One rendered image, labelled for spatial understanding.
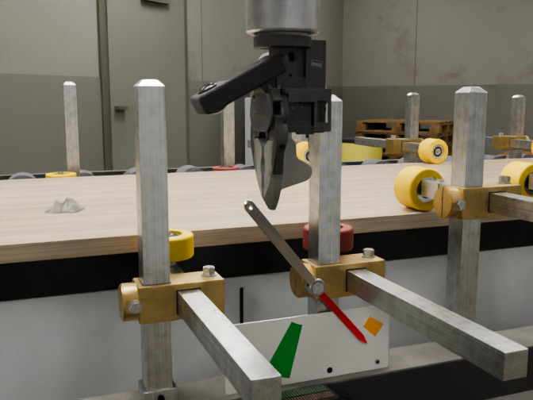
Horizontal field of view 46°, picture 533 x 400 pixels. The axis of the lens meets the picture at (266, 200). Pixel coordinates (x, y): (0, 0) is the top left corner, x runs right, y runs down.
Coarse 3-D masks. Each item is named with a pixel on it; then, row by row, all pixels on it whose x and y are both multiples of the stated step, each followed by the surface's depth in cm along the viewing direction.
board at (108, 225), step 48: (0, 192) 141; (48, 192) 141; (96, 192) 141; (192, 192) 141; (240, 192) 141; (288, 192) 141; (384, 192) 141; (0, 240) 93; (48, 240) 93; (96, 240) 95; (240, 240) 103
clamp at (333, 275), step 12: (312, 264) 91; (324, 264) 91; (336, 264) 91; (348, 264) 91; (360, 264) 92; (372, 264) 93; (384, 264) 94; (300, 276) 90; (324, 276) 90; (336, 276) 91; (384, 276) 94; (300, 288) 90; (336, 288) 91
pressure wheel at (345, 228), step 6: (306, 228) 99; (342, 228) 98; (348, 228) 98; (306, 234) 98; (342, 234) 96; (348, 234) 97; (306, 240) 98; (342, 240) 96; (348, 240) 97; (306, 246) 98; (342, 246) 97; (348, 246) 97; (342, 252) 97
